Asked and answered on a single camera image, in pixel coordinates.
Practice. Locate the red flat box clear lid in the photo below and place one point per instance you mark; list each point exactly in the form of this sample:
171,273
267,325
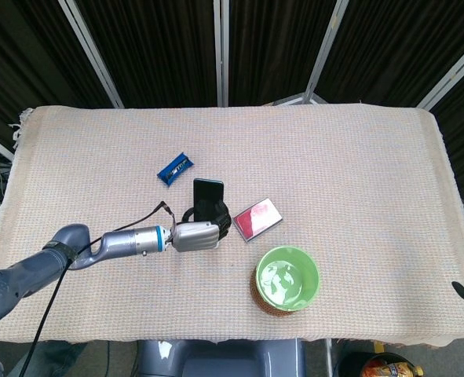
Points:
259,218

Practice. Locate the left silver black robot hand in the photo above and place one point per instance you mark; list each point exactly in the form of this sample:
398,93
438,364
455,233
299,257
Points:
196,236

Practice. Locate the orange labelled drink bottle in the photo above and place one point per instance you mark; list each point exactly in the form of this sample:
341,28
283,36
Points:
392,367

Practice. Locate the round woven rattan coaster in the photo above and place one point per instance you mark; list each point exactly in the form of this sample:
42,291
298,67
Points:
263,306

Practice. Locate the beige woven tablecloth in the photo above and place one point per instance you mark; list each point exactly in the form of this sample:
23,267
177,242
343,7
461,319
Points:
314,157

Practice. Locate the black smartphone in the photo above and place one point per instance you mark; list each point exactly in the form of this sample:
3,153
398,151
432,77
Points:
208,194

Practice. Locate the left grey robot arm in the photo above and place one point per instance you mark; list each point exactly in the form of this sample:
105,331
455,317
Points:
27,271

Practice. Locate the green plastic bucket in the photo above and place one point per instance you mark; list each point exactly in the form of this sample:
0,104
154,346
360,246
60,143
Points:
287,277

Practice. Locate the grey robot torso base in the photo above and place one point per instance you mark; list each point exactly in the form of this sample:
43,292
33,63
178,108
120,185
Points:
223,359

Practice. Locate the blue snack packet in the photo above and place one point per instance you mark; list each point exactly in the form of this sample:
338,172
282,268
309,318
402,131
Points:
175,169

